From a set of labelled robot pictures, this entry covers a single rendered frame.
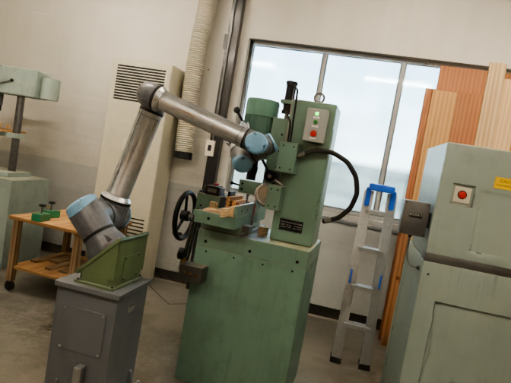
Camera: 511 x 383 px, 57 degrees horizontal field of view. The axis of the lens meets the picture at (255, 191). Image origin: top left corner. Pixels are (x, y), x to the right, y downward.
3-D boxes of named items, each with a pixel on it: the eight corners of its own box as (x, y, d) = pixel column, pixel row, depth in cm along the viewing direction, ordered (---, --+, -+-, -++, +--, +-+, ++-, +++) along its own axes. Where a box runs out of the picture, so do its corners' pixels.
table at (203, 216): (217, 209, 289) (219, 200, 288) (265, 219, 281) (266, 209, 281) (175, 217, 230) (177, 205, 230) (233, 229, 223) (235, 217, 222)
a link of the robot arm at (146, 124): (80, 224, 221) (140, 77, 215) (100, 222, 238) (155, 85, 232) (108, 238, 218) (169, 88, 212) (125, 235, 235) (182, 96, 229)
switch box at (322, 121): (303, 140, 232) (309, 109, 231) (323, 144, 230) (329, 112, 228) (302, 140, 226) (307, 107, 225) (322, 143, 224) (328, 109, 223)
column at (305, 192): (278, 233, 260) (301, 105, 255) (317, 242, 254) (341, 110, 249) (268, 238, 238) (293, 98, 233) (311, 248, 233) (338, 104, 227)
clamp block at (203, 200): (204, 207, 267) (207, 191, 266) (226, 211, 263) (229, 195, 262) (194, 208, 252) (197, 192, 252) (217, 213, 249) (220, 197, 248)
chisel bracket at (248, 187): (240, 194, 257) (243, 178, 256) (265, 198, 253) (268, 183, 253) (236, 194, 250) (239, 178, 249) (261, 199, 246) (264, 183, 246)
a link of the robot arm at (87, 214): (76, 244, 202) (55, 210, 204) (96, 240, 219) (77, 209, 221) (103, 225, 200) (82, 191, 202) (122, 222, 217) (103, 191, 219)
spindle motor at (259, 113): (243, 156, 261) (252, 100, 259) (273, 161, 257) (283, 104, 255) (233, 154, 244) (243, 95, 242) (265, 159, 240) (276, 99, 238)
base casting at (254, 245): (224, 234, 280) (226, 219, 279) (318, 255, 266) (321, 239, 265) (195, 245, 237) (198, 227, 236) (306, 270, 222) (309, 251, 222)
